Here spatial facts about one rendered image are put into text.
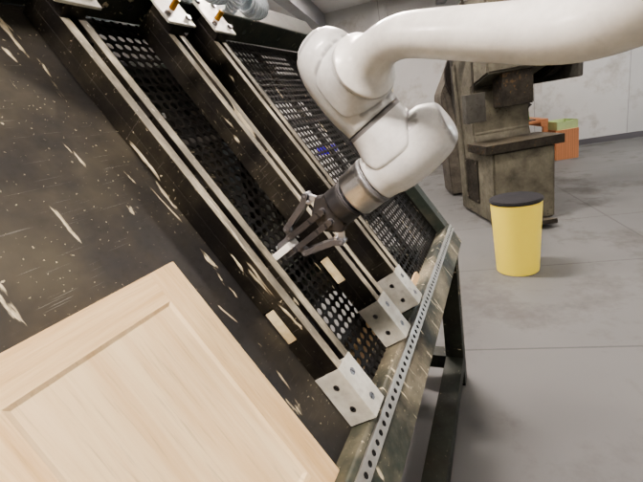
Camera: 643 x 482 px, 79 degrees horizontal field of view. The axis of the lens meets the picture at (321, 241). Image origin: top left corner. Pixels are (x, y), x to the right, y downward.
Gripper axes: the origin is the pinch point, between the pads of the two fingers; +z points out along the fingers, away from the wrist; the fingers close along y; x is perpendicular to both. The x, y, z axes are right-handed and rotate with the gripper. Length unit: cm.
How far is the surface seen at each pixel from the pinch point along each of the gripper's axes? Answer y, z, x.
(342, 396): -30.7, 5.0, 8.3
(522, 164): -82, -21, -406
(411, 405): -47.4, 3.5, -6.7
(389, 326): -32.9, 3.2, -20.6
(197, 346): -3.9, 6.9, 25.8
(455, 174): -66, 69, -566
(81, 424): -1.9, 6.8, 45.4
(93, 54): 53, 1, 7
